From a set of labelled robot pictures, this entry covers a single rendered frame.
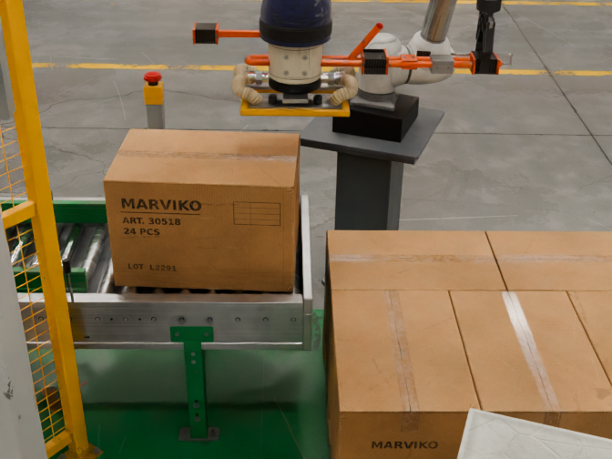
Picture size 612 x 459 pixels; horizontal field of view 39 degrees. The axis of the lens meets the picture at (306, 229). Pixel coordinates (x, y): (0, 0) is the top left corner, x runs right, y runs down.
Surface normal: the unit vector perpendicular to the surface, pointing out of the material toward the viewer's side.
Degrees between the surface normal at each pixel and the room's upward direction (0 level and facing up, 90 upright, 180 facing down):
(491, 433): 0
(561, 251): 0
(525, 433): 0
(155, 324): 90
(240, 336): 90
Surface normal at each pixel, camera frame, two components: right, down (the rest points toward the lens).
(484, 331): 0.01, -0.86
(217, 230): -0.04, 0.51
